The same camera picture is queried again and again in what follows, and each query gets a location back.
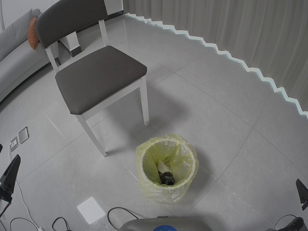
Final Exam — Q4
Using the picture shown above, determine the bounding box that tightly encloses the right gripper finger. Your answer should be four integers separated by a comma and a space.
295, 178, 308, 211

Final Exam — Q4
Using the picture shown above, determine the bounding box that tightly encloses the black plastic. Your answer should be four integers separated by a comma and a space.
158, 171, 176, 185

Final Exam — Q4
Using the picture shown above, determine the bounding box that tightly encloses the yellow plastic bag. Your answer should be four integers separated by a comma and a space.
135, 134, 199, 204

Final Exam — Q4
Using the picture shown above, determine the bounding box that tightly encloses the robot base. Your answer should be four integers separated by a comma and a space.
119, 216, 213, 231

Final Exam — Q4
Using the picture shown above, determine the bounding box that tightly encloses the white trash bin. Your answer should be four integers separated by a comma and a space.
138, 139, 197, 203

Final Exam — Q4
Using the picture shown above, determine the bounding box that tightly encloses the light grey sofa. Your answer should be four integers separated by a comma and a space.
0, 8, 52, 103

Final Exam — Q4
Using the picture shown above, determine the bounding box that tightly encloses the orange cushion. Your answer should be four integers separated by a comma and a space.
27, 17, 39, 49

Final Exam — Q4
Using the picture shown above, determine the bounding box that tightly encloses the grey chair with white legs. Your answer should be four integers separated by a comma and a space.
36, 0, 150, 157

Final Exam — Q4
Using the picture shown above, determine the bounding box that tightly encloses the grey cushion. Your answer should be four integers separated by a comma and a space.
0, 8, 33, 62

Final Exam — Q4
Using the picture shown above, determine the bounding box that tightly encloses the crumpled white paper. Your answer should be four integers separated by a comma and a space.
157, 161, 173, 173

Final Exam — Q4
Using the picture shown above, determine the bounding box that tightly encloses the beige curtain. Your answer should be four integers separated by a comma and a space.
121, 0, 308, 116

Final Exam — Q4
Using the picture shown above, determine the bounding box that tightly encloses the white cable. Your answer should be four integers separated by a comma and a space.
8, 143, 42, 231

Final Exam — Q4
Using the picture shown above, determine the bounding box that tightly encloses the black cable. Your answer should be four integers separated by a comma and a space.
52, 217, 71, 231
107, 207, 143, 229
10, 217, 37, 231
274, 214, 299, 229

